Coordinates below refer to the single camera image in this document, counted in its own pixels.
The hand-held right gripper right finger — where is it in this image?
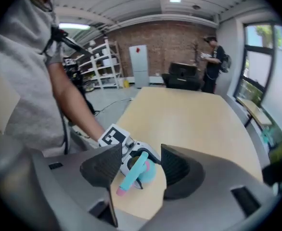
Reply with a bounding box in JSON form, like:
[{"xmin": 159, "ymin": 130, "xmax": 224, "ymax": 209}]
[{"xmin": 141, "ymin": 143, "xmax": 282, "ymax": 231}]

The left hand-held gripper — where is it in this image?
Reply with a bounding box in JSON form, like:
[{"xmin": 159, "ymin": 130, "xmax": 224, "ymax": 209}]
[{"xmin": 98, "ymin": 123, "xmax": 161, "ymax": 190}]

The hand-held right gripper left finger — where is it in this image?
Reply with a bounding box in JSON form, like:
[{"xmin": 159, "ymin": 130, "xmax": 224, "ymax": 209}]
[{"xmin": 31, "ymin": 143, "xmax": 122, "ymax": 231}]

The person's left forearm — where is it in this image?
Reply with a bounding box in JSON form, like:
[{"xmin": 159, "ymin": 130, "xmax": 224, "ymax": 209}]
[{"xmin": 48, "ymin": 61, "xmax": 105, "ymax": 141}]

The light wooden table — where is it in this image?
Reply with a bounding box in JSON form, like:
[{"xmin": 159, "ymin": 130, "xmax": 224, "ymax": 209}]
[{"xmin": 108, "ymin": 87, "xmax": 264, "ymax": 220}]

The white refrigerator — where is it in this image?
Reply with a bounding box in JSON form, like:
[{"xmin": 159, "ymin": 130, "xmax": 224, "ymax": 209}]
[{"xmin": 128, "ymin": 44, "xmax": 149, "ymax": 89}]

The small wooden table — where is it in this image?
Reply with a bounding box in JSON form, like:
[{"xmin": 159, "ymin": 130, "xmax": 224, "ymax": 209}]
[{"xmin": 237, "ymin": 97, "xmax": 273, "ymax": 127}]

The white metal shelf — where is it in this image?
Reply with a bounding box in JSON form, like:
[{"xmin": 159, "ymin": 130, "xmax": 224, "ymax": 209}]
[{"xmin": 79, "ymin": 38, "xmax": 124, "ymax": 90}]

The wooden coat stand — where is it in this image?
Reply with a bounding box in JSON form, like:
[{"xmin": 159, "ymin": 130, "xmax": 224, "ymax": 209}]
[{"xmin": 189, "ymin": 42, "xmax": 202, "ymax": 64}]

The person's gray shirt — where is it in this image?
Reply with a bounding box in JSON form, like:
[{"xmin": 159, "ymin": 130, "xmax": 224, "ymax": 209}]
[{"xmin": 0, "ymin": 0, "xmax": 101, "ymax": 154}]

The black framed window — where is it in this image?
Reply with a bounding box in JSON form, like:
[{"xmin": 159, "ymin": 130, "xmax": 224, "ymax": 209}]
[{"xmin": 234, "ymin": 23, "xmax": 282, "ymax": 105}]

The black monitor cable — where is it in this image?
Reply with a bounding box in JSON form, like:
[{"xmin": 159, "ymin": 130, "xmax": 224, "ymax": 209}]
[{"xmin": 59, "ymin": 104, "xmax": 69, "ymax": 155}]

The black camera mount rig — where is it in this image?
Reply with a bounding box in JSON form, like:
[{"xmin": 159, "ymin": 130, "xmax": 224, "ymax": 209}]
[{"xmin": 51, "ymin": 25, "xmax": 96, "ymax": 115}]

